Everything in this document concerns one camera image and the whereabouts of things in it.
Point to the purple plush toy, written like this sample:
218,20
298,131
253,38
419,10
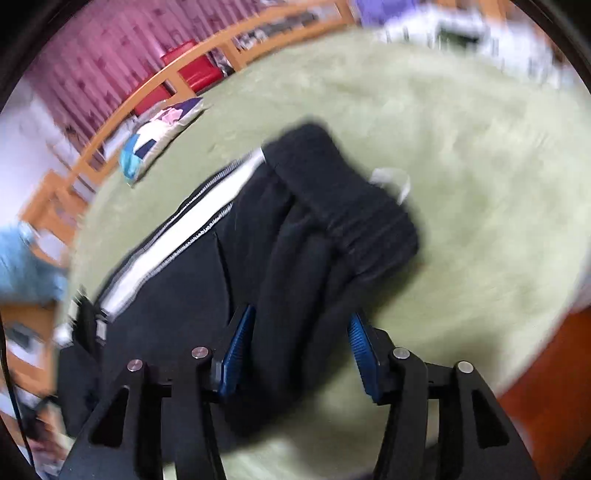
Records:
392,11

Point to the geometric print pillow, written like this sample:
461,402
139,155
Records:
157,134

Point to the white floral pillow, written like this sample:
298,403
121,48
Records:
471,41

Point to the maroon floral curtain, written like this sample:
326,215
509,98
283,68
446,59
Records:
115,50

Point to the black pants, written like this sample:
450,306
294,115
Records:
300,254

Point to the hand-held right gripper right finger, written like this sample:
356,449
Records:
364,355

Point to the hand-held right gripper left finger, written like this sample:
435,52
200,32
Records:
235,350

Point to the wooden bed frame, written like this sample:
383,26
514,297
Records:
203,50

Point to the red chair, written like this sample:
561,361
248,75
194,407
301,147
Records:
194,69
150,99

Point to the green fleece blanket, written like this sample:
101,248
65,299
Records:
485,207

